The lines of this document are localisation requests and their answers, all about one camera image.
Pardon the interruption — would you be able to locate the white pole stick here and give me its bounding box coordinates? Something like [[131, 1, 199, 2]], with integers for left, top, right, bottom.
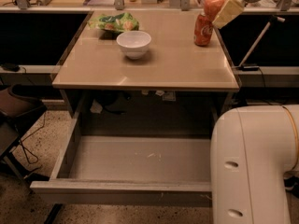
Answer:
[[236, 16, 285, 68]]

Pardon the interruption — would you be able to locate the red apple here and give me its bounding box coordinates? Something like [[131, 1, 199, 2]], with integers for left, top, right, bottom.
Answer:
[[204, 0, 226, 21]]

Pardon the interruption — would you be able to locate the open grey metal drawer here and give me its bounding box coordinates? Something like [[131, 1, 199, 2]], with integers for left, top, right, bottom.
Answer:
[[31, 105, 211, 206]]

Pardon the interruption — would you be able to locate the white ceramic bowl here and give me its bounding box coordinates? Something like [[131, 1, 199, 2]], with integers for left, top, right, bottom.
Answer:
[[116, 31, 151, 60]]

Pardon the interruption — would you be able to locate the orange soda can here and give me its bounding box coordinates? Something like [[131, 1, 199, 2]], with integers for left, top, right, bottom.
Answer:
[[194, 13, 213, 46]]

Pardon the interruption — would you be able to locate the beige top cabinet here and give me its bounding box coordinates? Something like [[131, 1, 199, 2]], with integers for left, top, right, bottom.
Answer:
[[50, 9, 241, 119]]

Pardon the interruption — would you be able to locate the green chip bag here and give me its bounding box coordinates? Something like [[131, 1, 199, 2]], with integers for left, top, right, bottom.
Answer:
[[88, 12, 139, 34]]

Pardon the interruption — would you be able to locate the black power adapter left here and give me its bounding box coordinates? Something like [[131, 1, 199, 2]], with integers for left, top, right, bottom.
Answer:
[[1, 63, 20, 72]]

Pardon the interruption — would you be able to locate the black device on shelf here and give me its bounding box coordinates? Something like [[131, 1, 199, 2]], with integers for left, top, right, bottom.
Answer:
[[240, 63, 259, 71]]

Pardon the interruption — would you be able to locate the black white sneaker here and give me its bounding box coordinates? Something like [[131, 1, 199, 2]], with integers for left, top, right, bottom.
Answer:
[[284, 176, 299, 199]]

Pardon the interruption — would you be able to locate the dark office chair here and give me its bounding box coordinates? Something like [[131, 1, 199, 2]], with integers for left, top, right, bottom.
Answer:
[[0, 85, 49, 182]]

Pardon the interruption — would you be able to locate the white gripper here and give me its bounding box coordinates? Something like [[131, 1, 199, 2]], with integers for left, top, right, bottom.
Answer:
[[212, 0, 261, 29]]

